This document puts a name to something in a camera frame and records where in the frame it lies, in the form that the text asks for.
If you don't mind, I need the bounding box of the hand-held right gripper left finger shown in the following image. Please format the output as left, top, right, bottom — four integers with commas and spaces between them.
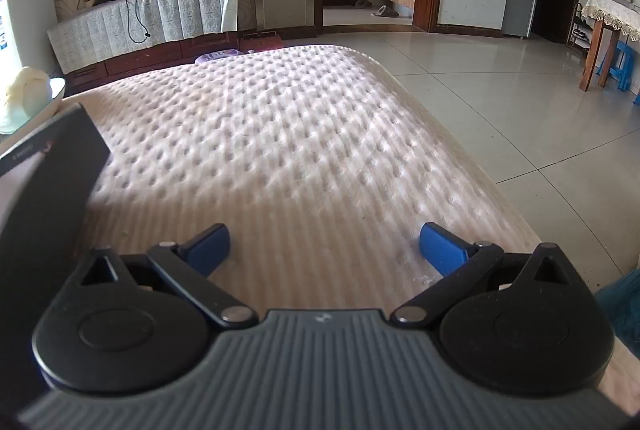
75, 223, 260, 330

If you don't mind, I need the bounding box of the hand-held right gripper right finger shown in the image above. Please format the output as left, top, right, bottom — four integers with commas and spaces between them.
390, 222, 581, 330

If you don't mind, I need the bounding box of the grey cardboard box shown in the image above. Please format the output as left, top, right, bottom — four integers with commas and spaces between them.
0, 103, 112, 361

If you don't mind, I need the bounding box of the pale purple plastic tub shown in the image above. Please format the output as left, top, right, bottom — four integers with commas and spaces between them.
195, 49, 251, 63

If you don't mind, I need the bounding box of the teal clothing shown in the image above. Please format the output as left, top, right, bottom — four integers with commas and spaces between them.
595, 267, 640, 361

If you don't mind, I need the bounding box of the dark wooden TV cabinet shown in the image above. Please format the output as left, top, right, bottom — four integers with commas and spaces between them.
62, 30, 241, 86

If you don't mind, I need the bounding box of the light blue plate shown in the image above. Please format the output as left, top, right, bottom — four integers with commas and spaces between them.
0, 77, 67, 136

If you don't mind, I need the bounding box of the patterned pale tablecloth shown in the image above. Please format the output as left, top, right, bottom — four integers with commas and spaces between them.
46, 0, 242, 73

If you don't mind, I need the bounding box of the napa cabbage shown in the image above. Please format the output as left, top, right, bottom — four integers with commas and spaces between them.
0, 66, 53, 123

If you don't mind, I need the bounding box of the wooden side table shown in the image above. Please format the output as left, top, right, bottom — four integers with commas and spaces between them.
579, 5, 640, 92

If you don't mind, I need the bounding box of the blue plastic stool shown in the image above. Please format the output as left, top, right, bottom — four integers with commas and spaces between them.
595, 41, 636, 92

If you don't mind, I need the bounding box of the dark shoe rack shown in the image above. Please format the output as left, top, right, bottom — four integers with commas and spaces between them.
567, 2, 593, 48

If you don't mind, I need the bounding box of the white chest freezer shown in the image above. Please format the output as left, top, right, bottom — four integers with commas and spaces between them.
0, 0, 57, 76

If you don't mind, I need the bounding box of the cream lace tablecloth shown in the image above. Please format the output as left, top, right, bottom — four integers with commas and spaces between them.
581, 0, 640, 42

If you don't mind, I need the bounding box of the black power cable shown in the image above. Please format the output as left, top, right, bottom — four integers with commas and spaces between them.
126, 0, 152, 45

